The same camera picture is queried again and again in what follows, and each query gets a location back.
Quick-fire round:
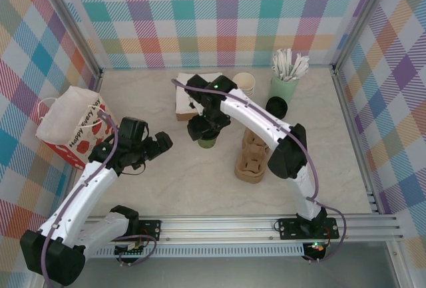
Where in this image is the single green paper cup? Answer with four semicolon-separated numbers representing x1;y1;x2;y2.
198;134;219;150

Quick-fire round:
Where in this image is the red white paper gift bag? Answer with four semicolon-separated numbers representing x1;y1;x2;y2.
35;85;117;173

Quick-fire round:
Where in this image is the white paper napkin stack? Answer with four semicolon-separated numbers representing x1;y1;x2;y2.
175;72;223;116

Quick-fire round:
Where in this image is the green paper cup stack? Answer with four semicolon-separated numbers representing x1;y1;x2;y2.
232;72;256;98

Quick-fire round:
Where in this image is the black plastic lid stack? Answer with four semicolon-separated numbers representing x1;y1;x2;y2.
266;96;288;119

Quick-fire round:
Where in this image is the mint green holder cup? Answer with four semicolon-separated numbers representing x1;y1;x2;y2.
268;74;300;106

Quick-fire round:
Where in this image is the white wrapped stirrer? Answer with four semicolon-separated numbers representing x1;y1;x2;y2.
276;50;290;78
294;57;310;80
288;54;304;80
272;53;284;78
283;48;294;74

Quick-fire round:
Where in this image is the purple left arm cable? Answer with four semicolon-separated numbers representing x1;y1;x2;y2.
41;110;157;287

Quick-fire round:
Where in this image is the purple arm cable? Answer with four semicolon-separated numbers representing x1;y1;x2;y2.
41;110;157;287
170;78;347;264

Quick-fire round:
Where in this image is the long aluminium base rail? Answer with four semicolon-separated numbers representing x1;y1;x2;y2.
83;215;403;243

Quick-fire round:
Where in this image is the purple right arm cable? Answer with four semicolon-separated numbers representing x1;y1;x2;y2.
170;78;347;264

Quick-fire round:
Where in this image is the grey slotted cable duct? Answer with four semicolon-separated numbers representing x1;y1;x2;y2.
89;246;306;258

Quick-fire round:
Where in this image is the aluminium frame post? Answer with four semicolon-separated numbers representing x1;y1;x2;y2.
41;0;104;79
331;0;395;72

